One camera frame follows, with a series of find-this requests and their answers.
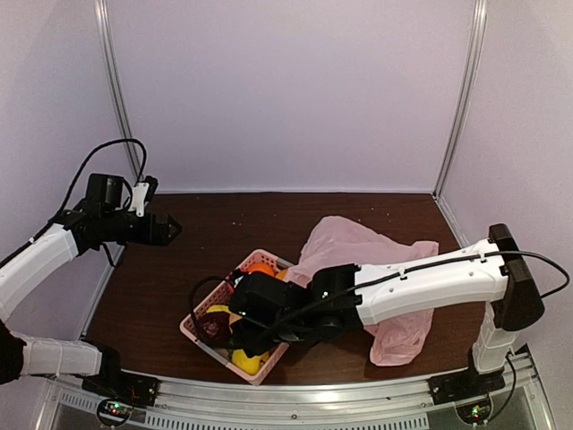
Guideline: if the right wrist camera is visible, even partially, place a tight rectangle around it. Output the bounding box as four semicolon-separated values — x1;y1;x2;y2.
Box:
226;269;247;293

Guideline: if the front aluminium rail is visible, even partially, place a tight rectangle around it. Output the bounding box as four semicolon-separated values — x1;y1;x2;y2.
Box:
32;352;557;429

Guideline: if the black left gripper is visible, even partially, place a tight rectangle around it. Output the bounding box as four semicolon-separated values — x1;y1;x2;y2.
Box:
101;211;181;246

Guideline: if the right black cable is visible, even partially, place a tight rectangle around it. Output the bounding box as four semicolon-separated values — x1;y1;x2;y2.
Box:
187;250;572;355

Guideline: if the pink plastic bag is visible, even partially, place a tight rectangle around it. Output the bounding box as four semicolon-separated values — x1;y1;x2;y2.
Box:
284;215;440;367

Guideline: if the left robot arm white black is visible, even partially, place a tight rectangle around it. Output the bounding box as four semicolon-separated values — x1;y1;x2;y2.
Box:
1;174;183;398

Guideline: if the yellow orange persimmon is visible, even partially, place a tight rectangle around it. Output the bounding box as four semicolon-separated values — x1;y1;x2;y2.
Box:
229;314;243;326

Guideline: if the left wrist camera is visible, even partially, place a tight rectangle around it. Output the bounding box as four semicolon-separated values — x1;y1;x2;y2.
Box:
127;176;158;218

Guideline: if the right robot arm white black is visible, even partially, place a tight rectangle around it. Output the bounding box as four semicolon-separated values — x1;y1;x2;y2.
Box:
229;224;545;396

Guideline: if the left aluminium frame post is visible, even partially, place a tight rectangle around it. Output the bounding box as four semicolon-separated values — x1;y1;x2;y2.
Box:
94;0;147;184

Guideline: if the pink plastic basket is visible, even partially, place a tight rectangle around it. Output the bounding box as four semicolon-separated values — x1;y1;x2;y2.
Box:
180;271;288;386

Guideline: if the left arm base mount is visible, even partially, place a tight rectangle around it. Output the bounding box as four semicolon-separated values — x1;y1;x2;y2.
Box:
81;371;159;429

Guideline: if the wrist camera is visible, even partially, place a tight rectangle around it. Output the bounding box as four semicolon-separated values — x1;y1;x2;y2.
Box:
226;269;247;293
127;176;158;218

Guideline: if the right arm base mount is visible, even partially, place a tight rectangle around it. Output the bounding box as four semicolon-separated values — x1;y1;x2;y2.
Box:
427;354;506;426

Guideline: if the aluminium frame post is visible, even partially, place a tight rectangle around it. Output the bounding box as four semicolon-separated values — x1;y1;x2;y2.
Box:
94;0;147;184
432;0;488;201

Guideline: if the black cable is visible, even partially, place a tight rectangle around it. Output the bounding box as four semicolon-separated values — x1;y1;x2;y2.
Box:
26;138;149;268
187;250;572;355

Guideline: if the dark purple mangosteen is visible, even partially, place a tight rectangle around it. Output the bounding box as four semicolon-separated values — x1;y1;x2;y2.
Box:
198;314;231;344

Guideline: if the orange fruit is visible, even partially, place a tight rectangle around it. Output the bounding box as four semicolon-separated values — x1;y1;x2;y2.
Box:
246;262;276;277

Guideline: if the yellow starfruit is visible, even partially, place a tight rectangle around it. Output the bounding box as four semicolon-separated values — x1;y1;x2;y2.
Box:
206;305;231;314

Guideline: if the left black cable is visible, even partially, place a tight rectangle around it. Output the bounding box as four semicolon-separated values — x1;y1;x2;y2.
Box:
26;138;149;268

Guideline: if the right aluminium frame post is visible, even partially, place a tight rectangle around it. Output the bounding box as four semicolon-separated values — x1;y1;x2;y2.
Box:
432;0;488;201

